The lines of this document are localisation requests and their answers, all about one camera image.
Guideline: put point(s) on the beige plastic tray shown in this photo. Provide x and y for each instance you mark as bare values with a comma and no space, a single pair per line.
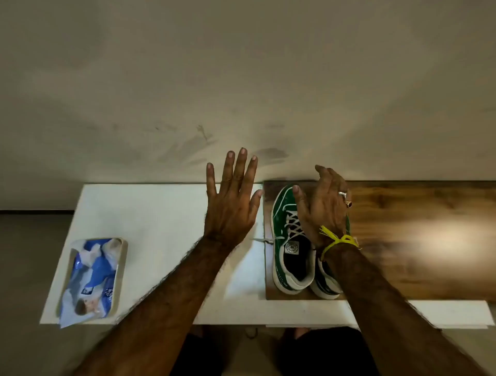
121,271

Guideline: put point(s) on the person's left hand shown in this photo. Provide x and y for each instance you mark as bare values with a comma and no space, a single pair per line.
228,209

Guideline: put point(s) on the white shoelace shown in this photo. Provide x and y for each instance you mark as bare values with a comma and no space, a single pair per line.
293,228

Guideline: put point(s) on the green sneaker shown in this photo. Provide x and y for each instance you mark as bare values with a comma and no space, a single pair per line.
325,284
281,217

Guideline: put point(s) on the person's right forearm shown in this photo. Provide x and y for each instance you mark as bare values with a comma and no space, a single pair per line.
387,317

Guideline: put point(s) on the person's right hand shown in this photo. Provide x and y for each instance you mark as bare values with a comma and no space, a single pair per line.
327,209

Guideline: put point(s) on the black shorts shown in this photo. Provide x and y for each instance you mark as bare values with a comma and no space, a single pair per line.
329,356

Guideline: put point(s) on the brown wooden board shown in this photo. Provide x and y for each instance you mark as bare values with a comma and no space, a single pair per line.
407,232

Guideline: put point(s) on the black loop band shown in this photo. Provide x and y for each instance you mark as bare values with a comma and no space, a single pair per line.
248,334

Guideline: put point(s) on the person's left forearm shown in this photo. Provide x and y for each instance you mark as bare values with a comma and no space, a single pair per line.
162,310

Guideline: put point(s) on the yellow thread wristband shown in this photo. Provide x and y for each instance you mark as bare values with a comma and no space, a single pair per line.
341,240

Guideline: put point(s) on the black skirting strip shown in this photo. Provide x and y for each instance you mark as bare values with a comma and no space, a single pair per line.
35,212

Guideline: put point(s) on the blue wet wipe packet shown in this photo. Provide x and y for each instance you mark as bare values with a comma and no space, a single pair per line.
93,279

